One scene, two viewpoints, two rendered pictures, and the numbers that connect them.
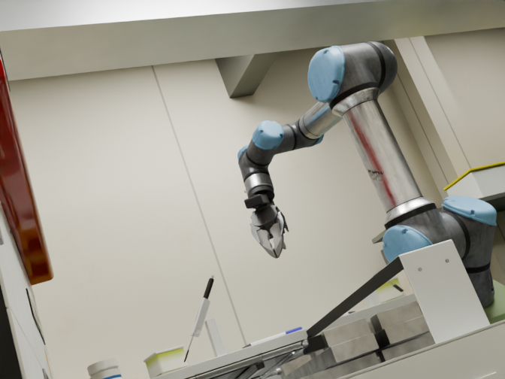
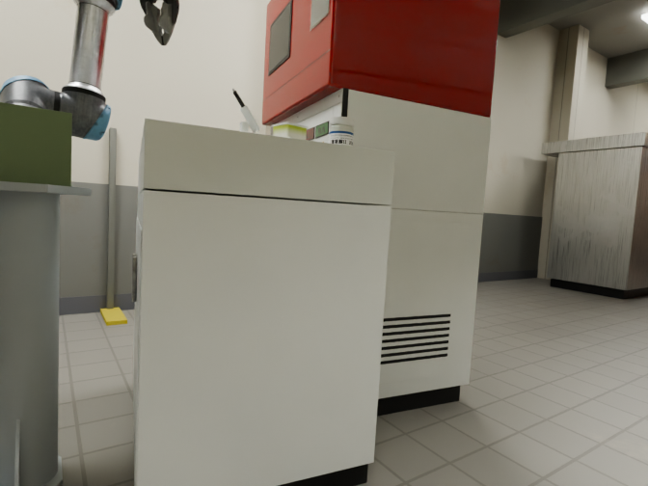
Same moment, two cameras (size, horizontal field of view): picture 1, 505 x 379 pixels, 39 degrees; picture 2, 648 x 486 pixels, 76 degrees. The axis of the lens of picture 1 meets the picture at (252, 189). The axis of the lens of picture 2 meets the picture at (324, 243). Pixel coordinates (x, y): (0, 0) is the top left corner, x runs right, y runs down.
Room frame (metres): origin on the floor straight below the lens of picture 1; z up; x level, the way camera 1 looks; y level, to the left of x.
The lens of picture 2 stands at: (2.87, 0.28, 0.79)
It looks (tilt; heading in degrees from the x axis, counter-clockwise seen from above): 4 degrees down; 172
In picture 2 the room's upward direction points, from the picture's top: 3 degrees clockwise
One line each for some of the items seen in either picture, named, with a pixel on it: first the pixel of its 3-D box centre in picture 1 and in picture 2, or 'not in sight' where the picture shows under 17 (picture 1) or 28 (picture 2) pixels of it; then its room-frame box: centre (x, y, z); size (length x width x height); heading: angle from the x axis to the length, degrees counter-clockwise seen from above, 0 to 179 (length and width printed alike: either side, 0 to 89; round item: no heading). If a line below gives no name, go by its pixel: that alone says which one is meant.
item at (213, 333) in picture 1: (204, 330); (249, 128); (1.56, 0.20, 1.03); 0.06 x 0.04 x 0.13; 108
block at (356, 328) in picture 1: (344, 333); not in sight; (1.24, -0.06, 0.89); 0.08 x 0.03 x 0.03; 108
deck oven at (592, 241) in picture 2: not in sight; (607, 218); (-1.98, 4.62, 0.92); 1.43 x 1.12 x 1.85; 117
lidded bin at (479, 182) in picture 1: (484, 188); not in sight; (5.08, -1.56, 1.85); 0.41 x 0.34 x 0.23; 117
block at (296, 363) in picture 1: (297, 364); not in sight; (1.55, 0.04, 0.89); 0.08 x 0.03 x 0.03; 108
